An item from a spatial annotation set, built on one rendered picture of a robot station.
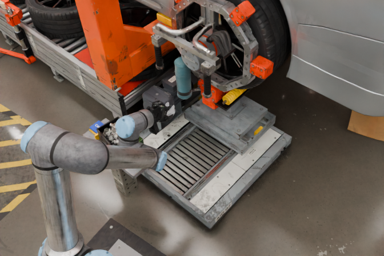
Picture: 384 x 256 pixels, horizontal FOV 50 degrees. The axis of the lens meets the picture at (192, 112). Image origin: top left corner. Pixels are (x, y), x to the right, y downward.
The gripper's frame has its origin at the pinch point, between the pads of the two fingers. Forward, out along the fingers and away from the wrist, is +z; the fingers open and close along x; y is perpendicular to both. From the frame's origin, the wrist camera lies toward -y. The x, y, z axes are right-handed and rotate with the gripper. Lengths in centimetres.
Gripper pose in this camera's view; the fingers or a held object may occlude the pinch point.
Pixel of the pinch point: (172, 111)
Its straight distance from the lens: 209.7
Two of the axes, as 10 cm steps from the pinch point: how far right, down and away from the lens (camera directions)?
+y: 2.2, -8.7, -4.4
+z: 5.7, -2.5, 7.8
